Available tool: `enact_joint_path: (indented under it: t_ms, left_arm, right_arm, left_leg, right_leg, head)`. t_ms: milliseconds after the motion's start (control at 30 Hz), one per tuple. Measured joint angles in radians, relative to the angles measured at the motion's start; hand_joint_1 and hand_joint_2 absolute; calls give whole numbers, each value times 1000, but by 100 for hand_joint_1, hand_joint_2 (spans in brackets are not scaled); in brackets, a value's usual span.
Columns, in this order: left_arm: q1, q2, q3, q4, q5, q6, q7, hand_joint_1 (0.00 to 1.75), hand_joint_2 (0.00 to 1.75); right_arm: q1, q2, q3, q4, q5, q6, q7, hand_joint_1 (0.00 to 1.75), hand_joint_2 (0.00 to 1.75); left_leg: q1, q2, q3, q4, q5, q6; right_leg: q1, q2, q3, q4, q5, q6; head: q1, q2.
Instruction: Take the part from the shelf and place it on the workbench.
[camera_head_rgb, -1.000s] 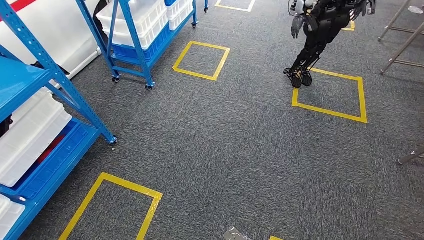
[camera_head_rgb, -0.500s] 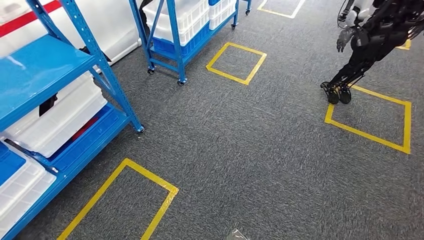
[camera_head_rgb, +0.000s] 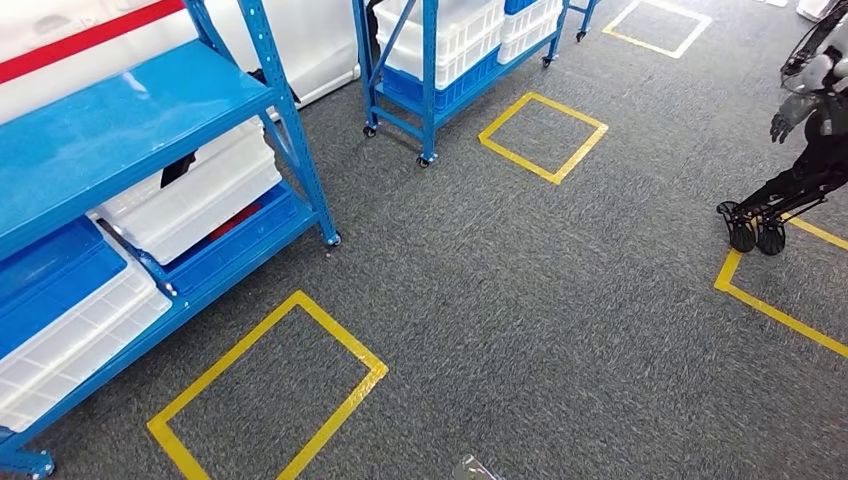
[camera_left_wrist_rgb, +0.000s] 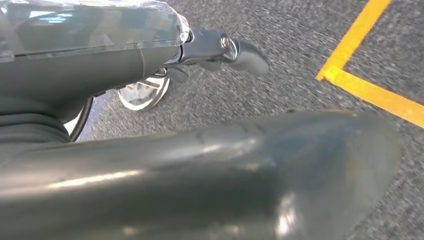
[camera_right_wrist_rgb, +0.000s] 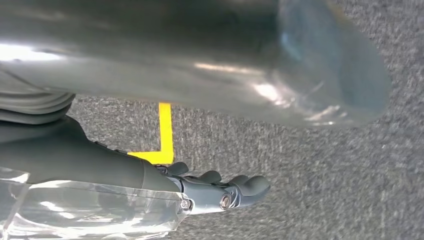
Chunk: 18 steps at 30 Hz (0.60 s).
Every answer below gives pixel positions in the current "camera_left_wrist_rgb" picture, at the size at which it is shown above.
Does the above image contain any white panel with black edge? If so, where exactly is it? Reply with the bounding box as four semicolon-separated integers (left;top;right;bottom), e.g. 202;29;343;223
62;96;95;143

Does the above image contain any yellow floor tape square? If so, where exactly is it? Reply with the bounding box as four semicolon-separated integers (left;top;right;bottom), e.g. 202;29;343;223
315;0;424;129

